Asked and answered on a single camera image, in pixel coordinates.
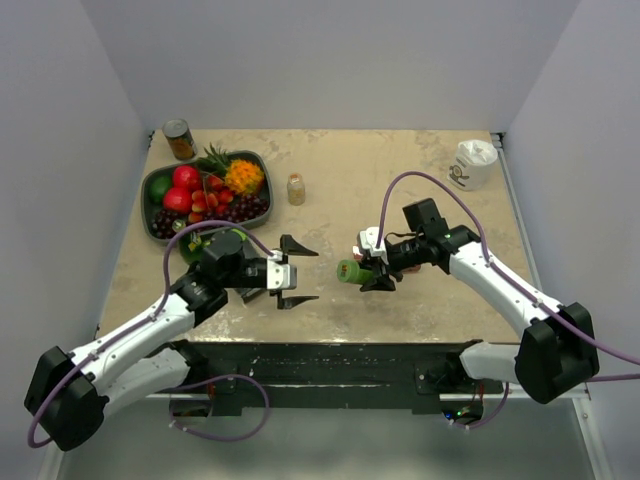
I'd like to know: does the green capped pill bottle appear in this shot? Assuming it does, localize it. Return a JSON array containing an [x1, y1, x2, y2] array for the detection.
[[336, 259, 373, 286]]

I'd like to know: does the red weekly pill organizer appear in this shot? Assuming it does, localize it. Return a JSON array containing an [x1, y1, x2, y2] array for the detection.
[[402, 265, 422, 274]]

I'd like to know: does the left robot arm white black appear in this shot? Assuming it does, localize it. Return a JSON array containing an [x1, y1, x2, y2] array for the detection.
[[24, 226, 313, 451]]

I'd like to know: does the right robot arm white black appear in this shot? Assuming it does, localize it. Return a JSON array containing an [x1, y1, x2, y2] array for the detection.
[[337, 199, 600, 404]]

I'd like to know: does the black product box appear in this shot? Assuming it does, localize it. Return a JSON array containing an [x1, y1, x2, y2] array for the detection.
[[236, 287, 267, 304]]

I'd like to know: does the small amber pill bottle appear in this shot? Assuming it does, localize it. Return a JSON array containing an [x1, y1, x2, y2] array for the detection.
[[287, 173, 306, 206]]

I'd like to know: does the dark grape bunch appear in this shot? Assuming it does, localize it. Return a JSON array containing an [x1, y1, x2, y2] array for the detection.
[[143, 196, 272, 240]]

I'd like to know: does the green glass bottle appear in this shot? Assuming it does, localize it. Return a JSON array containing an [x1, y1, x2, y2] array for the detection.
[[178, 230, 210, 265]]

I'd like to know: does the grey fruit tray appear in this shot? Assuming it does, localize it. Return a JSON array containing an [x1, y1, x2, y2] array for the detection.
[[141, 148, 272, 245]]

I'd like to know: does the strawberries pile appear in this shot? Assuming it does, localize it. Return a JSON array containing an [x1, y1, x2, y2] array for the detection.
[[187, 174, 234, 224]]

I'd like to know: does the orange spiky fruit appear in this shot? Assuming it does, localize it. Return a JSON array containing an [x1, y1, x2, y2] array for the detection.
[[224, 159, 265, 196]]

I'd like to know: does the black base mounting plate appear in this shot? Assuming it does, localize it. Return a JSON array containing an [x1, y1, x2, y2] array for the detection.
[[168, 340, 503, 416]]

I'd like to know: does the lower red apple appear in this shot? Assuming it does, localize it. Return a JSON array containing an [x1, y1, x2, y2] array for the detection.
[[162, 187, 193, 215]]

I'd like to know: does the red apple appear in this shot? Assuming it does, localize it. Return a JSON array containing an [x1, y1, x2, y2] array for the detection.
[[172, 165, 203, 191], [162, 187, 193, 215]]

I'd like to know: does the white paper cup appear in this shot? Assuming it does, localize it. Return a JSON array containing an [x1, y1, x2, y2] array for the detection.
[[447, 139, 498, 191]]

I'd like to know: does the upper red apple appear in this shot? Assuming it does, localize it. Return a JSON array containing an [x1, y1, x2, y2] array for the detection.
[[172, 165, 203, 191]]

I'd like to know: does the green lime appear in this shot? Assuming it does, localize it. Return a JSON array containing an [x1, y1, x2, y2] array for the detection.
[[147, 175, 173, 205]]

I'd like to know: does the tin can with label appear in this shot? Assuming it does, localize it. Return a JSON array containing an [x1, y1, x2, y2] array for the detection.
[[162, 119, 197, 161]]

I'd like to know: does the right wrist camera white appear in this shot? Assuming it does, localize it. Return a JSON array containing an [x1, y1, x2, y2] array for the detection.
[[357, 226, 387, 262]]

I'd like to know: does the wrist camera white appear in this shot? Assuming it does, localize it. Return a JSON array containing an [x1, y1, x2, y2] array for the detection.
[[266, 250, 297, 291], [357, 226, 387, 262]]

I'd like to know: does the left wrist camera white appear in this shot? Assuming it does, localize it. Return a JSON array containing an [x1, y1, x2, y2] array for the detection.
[[266, 250, 297, 291]]

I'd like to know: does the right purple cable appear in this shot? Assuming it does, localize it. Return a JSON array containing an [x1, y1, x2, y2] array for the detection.
[[377, 171, 640, 430]]

